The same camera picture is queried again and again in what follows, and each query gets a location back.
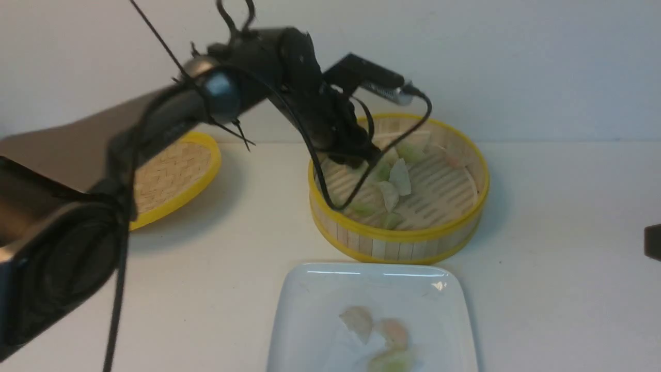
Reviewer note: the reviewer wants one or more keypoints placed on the green dumpling on plate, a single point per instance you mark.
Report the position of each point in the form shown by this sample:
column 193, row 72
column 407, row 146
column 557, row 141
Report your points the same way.
column 393, row 360

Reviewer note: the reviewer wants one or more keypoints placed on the white square plate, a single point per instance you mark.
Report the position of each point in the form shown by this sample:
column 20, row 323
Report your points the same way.
column 308, row 335

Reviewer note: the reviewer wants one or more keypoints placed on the yellow rimmed bamboo steamer lid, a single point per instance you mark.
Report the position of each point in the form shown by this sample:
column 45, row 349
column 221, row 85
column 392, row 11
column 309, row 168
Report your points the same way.
column 175, row 177

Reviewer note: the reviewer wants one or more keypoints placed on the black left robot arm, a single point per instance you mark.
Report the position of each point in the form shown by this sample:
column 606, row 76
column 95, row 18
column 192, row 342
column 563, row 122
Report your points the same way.
column 66, row 194

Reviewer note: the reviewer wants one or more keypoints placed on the white dumpling on plate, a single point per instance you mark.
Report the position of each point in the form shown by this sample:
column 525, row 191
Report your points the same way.
column 359, row 321

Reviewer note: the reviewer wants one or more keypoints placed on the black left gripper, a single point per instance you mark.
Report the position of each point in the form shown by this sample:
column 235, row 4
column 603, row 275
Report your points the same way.
column 326, row 115

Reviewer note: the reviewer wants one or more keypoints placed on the yellow rimmed bamboo steamer basket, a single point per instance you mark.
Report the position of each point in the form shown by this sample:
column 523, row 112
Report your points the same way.
column 450, row 188

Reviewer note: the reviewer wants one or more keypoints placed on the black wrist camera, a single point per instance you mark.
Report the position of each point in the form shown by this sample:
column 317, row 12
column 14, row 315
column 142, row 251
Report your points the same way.
column 353, row 72

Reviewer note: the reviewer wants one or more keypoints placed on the white dumpling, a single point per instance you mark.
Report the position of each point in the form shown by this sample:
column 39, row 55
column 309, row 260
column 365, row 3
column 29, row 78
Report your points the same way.
column 390, row 195
column 399, row 178
column 359, row 321

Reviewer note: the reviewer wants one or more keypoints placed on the pink dumpling on plate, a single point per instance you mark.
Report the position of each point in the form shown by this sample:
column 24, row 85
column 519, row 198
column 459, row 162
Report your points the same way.
column 394, row 333

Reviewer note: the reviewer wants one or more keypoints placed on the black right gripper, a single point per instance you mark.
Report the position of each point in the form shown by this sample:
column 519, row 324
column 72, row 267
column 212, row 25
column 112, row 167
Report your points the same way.
column 652, row 242

